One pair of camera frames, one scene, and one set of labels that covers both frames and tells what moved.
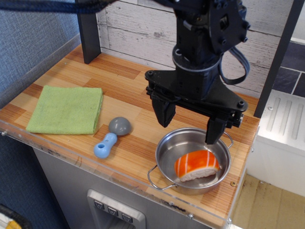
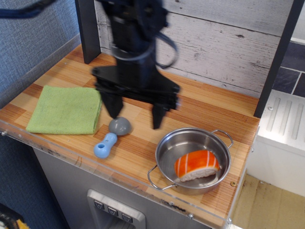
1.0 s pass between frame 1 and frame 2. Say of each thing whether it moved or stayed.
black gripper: moved
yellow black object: stayed
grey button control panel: stayed
